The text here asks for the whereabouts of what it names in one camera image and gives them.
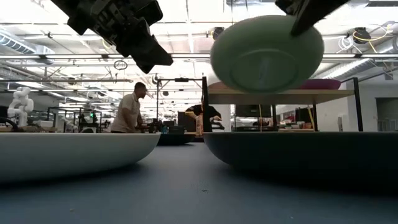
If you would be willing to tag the dark blue bowl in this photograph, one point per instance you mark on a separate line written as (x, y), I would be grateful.
(295, 155)

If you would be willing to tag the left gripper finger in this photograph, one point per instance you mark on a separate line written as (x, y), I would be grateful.
(152, 46)
(140, 54)

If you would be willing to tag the white bowl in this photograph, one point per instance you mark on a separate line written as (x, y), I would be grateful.
(62, 155)

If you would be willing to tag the silver ceiling air duct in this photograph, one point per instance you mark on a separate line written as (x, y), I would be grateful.
(15, 45)

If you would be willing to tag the black robot station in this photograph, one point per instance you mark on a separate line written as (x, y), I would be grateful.
(88, 124)

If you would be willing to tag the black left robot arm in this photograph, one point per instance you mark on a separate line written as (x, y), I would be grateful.
(77, 14)

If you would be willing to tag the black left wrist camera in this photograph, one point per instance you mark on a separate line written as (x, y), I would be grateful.
(152, 12)

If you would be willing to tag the wooden shelf with black legs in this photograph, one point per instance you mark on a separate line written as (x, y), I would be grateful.
(311, 96)

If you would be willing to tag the white pillar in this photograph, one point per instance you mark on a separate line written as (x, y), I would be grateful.
(222, 118)

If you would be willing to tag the black workstation frame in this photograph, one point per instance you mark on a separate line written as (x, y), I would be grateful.
(182, 80)

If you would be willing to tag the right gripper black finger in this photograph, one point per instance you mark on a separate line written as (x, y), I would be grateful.
(306, 18)

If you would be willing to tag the purple plate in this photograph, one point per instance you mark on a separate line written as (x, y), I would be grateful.
(323, 84)

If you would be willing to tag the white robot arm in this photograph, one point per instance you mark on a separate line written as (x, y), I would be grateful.
(21, 104)

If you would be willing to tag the small dark bowl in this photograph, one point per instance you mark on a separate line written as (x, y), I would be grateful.
(175, 139)

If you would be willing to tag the black monitor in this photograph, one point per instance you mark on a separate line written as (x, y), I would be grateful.
(252, 111)

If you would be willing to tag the sage green plate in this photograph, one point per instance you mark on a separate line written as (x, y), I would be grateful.
(264, 62)

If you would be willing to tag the person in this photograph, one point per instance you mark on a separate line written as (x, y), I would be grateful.
(127, 112)
(194, 109)

